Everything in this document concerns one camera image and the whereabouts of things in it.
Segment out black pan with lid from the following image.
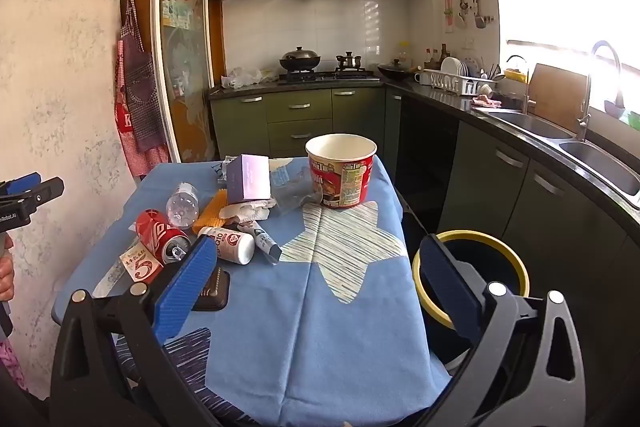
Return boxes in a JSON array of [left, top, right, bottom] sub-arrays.
[[376, 59, 413, 81]]

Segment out steel double sink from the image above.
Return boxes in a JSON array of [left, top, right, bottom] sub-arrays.
[[472, 109, 640, 208]]

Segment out black small tray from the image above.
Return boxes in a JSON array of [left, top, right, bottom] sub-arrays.
[[192, 268, 231, 312]]

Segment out white paper wrapper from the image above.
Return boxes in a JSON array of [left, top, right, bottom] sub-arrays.
[[92, 264, 133, 299]]

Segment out sliding glass door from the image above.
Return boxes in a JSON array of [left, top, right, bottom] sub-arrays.
[[150, 0, 213, 162]]

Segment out red gingham apron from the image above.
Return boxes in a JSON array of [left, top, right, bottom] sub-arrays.
[[115, 39, 171, 178]]

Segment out red instant noodle cup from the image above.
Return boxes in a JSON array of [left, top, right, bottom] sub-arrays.
[[305, 133, 377, 209]]

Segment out chrome faucet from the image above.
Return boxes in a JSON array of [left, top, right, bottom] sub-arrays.
[[577, 40, 622, 141]]

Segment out blue star-print tablecloth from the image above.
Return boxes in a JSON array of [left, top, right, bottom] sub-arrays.
[[52, 154, 453, 427]]

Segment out red soda can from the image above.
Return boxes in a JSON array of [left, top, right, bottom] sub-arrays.
[[136, 209, 192, 264]]

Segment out yellow basket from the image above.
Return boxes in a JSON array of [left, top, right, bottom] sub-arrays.
[[504, 55, 531, 84]]

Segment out white dish rack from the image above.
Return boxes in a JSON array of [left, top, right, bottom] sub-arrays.
[[424, 68, 498, 95]]

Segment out person's left hand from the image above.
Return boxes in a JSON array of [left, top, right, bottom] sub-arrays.
[[0, 252, 16, 303]]

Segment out cluster of sauce bottles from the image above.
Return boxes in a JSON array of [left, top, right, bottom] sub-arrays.
[[425, 43, 451, 70]]

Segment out light purple box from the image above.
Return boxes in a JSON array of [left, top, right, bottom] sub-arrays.
[[225, 154, 272, 202]]

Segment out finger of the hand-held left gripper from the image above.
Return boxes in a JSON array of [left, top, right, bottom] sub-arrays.
[[0, 173, 42, 196], [0, 177, 65, 210]]

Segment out wooden cutting board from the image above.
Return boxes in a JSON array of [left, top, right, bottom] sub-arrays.
[[527, 63, 591, 135]]

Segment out white plastic bags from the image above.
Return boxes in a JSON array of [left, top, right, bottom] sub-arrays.
[[221, 67, 278, 88]]

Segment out black wok with lid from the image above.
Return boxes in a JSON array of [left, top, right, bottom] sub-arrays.
[[279, 47, 322, 72]]

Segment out clear plastic bottle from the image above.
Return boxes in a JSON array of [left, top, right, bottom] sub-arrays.
[[166, 183, 200, 229]]

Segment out person's left forearm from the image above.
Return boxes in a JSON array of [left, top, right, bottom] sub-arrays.
[[0, 338, 27, 392]]

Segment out white plates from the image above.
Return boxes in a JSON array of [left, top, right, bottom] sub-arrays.
[[440, 57, 468, 78]]

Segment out yellow-rimmed blue bin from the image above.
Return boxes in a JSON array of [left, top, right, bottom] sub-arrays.
[[411, 230, 530, 373]]

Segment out black gas stove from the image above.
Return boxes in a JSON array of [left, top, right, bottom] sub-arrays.
[[277, 69, 381, 84]]

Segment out hanging kitchen utensils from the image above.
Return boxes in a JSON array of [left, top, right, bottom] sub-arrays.
[[442, 0, 488, 30]]

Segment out white tissue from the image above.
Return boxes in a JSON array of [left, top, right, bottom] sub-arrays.
[[220, 198, 277, 224]]

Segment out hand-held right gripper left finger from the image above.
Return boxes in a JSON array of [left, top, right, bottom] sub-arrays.
[[50, 236, 236, 427]]

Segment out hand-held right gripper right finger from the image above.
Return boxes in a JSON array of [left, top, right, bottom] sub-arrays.
[[415, 234, 586, 427]]

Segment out red and white carton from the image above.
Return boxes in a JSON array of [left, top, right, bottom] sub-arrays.
[[120, 247, 166, 285]]

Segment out white marker pen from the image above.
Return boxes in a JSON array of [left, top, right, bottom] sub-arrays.
[[250, 221, 282, 264]]

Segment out clear plastic bag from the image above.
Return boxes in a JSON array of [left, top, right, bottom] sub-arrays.
[[270, 159, 326, 212]]

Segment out small white red-label bottle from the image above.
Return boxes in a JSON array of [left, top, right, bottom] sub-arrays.
[[197, 226, 256, 265]]

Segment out green lower cabinets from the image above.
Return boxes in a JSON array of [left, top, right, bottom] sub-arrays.
[[209, 86, 640, 358]]

